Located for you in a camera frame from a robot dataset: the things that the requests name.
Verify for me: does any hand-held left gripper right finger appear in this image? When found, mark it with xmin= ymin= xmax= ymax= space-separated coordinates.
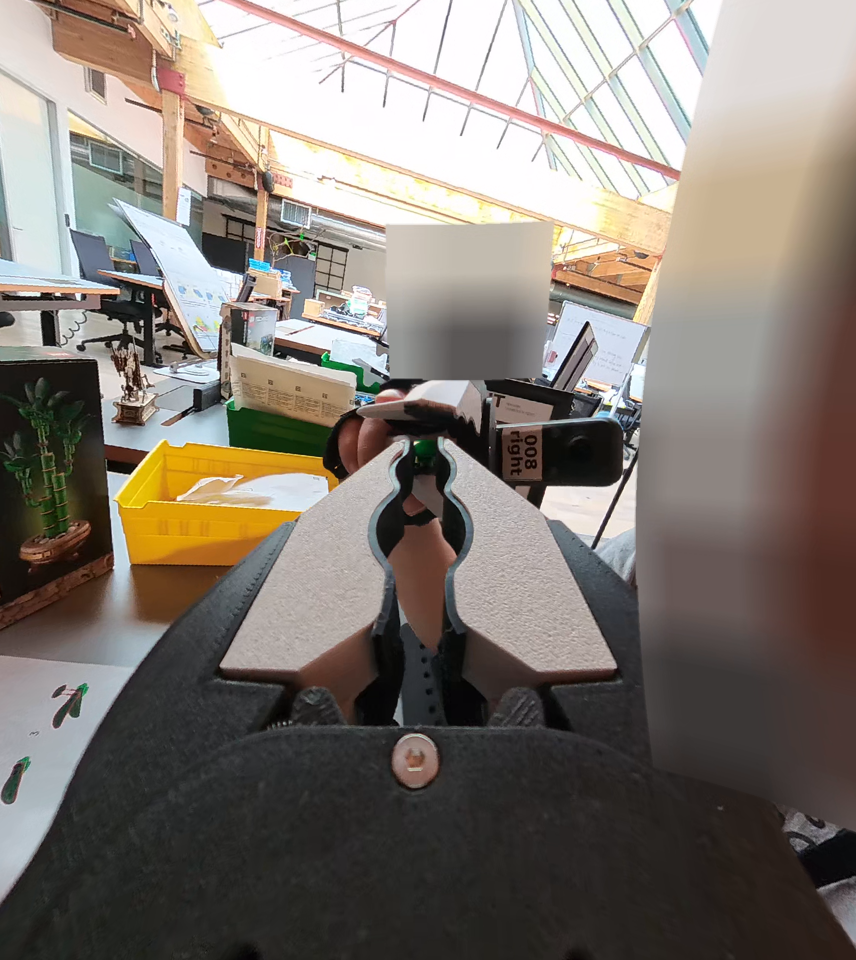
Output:
xmin=434 ymin=438 xmax=618 ymax=725

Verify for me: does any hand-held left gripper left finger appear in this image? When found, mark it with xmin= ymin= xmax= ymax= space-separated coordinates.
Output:
xmin=220 ymin=438 xmax=410 ymax=725

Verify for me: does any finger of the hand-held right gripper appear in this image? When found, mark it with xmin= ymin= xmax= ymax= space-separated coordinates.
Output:
xmin=356 ymin=397 xmax=466 ymax=438
xmin=405 ymin=380 xmax=486 ymax=434

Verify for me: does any small dark lego box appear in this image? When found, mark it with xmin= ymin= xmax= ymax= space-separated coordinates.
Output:
xmin=221 ymin=301 xmax=279 ymax=358

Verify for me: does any black bamboo lego box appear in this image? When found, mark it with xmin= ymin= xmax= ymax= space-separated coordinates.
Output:
xmin=0 ymin=358 xmax=115 ymax=652

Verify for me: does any lego instruction sheet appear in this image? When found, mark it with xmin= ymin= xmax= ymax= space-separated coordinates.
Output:
xmin=0 ymin=654 xmax=133 ymax=951

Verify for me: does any person's right hand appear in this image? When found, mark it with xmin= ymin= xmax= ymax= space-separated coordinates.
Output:
xmin=355 ymin=415 xmax=464 ymax=640

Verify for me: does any black framed sign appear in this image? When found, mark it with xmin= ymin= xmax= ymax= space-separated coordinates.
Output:
xmin=488 ymin=378 xmax=576 ymax=427

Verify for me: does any crumpled clear plastic bag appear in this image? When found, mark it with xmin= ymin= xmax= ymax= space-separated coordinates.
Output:
xmin=332 ymin=337 xmax=385 ymax=370

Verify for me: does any white instruction booklet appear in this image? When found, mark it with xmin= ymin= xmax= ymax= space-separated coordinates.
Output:
xmin=230 ymin=352 xmax=358 ymax=438

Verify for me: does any whiteboard with handwriting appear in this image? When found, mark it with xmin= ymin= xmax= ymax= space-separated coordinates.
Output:
xmin=551 ymin=301 xmax=651 ymax=393

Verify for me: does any yellow plastic bin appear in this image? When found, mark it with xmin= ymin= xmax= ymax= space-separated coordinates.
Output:
xmin=114 ymin=440 xmax=340 ymax=566

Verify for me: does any tilted whiteboard with posters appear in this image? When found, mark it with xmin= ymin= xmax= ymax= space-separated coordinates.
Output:
xmin=114 ymin=198 xmax=231 ymax=355

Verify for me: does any small wooden model figure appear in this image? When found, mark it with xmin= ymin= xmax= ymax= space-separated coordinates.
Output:
xmin=111 ymin=341 xmax=158 ymax=427

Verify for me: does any black office chair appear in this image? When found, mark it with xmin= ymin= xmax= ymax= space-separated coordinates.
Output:
xmin=70 ymin=228 xmax=150 ymax=354

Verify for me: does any grey desk with orange edge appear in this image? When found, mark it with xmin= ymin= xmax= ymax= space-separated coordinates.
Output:
xmin=0 ymin=251 xmax=121 ymax=348

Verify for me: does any person's grey printed clothing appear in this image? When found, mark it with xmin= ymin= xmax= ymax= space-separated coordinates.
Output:
xmin=776 ymin=806 xmax=856 ymax=957

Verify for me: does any black wall monitor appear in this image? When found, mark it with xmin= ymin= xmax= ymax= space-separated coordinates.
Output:
xmin=201 ymin=232 xmax=249 ymax=276

